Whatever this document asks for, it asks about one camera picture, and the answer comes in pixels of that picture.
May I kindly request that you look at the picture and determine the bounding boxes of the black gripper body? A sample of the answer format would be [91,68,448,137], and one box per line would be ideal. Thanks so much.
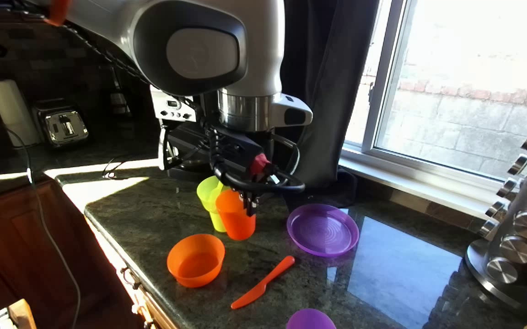
[159,121,305,194]

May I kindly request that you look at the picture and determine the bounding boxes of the orange plastic cup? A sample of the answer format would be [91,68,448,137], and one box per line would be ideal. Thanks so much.
[216,189,256,242]

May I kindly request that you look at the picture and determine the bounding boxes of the orange plastic spoon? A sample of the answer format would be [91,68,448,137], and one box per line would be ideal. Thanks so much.
[230,256,296,311]

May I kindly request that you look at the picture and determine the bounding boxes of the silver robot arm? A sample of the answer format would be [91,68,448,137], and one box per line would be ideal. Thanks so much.
[27,0,313,212]

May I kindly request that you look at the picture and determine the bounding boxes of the orange plastic bowl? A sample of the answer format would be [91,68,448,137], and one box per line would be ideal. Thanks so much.
[164,234,225,289]

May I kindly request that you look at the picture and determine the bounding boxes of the purple plastic cup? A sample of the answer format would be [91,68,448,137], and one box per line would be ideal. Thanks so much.
[285,309,336,329]

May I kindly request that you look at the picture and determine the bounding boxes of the purple plastic plate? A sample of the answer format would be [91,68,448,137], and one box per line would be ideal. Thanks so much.
[285,203,358,258]

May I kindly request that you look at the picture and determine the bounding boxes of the dark curtain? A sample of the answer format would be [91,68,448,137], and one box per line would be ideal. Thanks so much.
[281,0,378,209]

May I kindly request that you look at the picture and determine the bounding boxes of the silver toaster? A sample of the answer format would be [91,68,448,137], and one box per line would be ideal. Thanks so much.
[36,106,89,148]

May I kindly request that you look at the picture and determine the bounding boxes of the metal spice rack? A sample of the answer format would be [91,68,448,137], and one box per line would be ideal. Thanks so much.
[464,139,527,313]

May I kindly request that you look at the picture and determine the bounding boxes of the window frame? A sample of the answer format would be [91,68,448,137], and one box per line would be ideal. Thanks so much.
[342,0,527,218]

